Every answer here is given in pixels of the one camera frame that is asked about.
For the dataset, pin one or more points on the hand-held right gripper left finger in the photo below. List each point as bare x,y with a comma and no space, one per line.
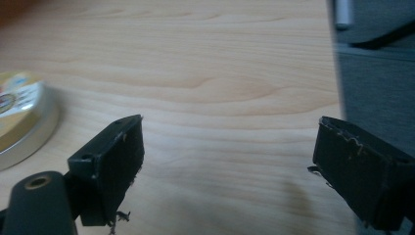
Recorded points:
111,166

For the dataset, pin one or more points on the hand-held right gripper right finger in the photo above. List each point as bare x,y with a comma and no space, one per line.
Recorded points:
359,169

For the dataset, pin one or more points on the round tin with printed lid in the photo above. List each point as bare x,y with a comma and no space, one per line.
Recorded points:
23,114

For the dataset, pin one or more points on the white cylindrical object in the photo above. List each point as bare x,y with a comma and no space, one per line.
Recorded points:
343,13

